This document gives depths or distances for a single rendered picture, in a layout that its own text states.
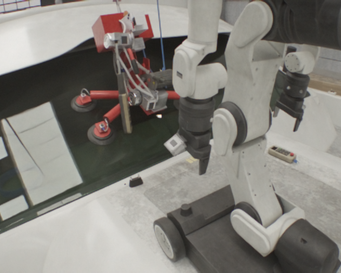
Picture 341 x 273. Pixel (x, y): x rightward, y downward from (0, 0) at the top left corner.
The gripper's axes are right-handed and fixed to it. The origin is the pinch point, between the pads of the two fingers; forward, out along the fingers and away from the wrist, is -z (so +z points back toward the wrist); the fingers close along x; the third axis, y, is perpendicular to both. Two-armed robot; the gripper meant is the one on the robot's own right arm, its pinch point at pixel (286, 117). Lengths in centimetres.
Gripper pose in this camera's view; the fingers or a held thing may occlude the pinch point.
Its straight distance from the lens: 102.4
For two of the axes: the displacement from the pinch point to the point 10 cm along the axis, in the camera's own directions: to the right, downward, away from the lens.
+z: 0.3, -8.0, -6.0
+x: -5.0, -5.3, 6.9
